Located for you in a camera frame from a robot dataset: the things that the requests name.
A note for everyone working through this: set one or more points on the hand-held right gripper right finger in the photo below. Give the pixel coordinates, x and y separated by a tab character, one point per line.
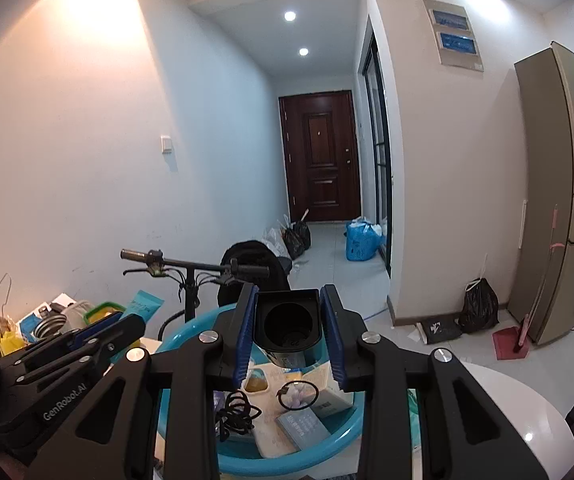
337	345

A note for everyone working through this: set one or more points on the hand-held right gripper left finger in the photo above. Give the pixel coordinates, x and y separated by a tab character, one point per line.
244	340

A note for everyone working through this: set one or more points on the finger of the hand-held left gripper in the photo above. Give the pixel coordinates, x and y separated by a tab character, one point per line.
92	329
117	337

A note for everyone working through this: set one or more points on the teal tube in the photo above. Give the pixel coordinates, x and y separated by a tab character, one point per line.
144	305

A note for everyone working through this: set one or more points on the black square box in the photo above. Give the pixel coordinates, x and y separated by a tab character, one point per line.
287	320

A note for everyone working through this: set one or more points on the yellow blue box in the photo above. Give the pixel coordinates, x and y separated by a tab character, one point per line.
294	375

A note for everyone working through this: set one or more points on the grey box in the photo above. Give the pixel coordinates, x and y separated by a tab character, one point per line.
302	427

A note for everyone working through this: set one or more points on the blue plastic basin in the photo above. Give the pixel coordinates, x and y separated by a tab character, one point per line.
339	437

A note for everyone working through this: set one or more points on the green yellow lidded container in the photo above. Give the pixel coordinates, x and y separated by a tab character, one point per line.
102	310

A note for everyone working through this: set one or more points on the blue white sugar bag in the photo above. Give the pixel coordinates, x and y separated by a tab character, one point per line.
29	322

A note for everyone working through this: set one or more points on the yellow plastic bag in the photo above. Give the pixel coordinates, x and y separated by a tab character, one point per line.
7	342

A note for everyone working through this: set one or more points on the clear plastic bag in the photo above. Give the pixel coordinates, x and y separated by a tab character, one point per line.
274	242

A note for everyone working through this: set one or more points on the blue plastic bag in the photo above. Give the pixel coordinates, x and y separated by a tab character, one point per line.
364	242

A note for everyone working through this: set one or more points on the large black trash bag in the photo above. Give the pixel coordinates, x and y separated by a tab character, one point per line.
479	305

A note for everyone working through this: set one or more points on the red dustpan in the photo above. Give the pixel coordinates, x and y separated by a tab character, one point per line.
509	345

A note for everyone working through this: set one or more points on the dark brown entrance door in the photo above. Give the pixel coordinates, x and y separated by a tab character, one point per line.
319	155

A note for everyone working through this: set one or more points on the black framed glass door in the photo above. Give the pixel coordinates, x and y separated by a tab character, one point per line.
377	150

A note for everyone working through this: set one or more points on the gold refrigerator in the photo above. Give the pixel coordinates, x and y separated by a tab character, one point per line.
557	185

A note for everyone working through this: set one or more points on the white light switch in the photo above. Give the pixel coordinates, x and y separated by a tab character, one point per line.
167	144

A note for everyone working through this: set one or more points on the wall electrical panel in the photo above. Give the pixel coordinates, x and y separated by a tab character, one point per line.
454	35

